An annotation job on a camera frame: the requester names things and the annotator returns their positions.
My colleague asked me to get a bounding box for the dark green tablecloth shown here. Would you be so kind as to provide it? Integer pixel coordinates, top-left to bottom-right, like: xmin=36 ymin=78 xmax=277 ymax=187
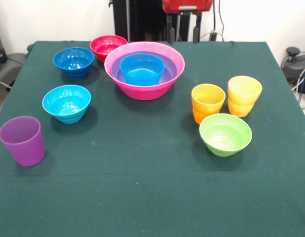
xmin=0 ymin=40 xmax=305 ymax=237

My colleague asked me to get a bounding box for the cyan bowl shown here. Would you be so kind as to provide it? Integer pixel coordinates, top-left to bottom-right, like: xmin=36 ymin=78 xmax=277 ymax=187
xmin=41 ymin=84 xmax=92 ymax=124

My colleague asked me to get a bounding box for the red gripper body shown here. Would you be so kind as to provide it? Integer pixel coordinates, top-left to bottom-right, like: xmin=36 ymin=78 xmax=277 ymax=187
xmin=161 ymin=0 xmax=216 ymax=16

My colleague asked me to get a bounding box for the blue ringed flat-bottom bowl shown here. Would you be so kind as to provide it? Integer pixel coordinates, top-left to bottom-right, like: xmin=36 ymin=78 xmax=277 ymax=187
xmin=119 ymin=53 xmax=165 ymax=86

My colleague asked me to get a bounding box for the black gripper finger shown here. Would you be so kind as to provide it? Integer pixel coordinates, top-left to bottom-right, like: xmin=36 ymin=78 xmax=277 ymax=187
xmin=166 ymin=14 xmax=176 ymax=45
xmin=192 ymin=13 xmax=202 ymax=44

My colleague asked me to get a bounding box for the yellow cup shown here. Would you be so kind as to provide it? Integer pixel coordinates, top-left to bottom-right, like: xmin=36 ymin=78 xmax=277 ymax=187
xmin=228 ymin=76 xmax=263 ymax=107

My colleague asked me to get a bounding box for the small red-pink bowl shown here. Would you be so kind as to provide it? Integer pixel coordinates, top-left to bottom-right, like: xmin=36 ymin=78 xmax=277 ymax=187
xmin=89 ymin=35 xmax=129 ymax=63

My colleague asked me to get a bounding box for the green bowl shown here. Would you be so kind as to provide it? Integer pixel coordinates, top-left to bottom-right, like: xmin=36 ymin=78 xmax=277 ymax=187
xmin=198 ymin=113 xmax=253 ymax=158

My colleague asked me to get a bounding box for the purple bowl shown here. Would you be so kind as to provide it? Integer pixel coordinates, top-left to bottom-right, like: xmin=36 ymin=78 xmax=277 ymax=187
xmin=110 ymin=51 xmax=179 ymax=86

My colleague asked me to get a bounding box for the dark blue bowl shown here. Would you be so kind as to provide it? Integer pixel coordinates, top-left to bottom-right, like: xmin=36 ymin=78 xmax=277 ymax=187
xmin=52 ymin=47 xmax=95 ymax=80

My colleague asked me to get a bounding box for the purple cup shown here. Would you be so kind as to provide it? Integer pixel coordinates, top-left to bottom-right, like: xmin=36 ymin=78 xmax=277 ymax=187
xmin=0 ymin=116 xmax=45 ymax=167

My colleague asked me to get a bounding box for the large pink bowl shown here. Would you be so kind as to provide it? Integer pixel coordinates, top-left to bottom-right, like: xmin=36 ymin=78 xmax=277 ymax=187
xmin=104 ymin=41 xmax=186 ymax=101

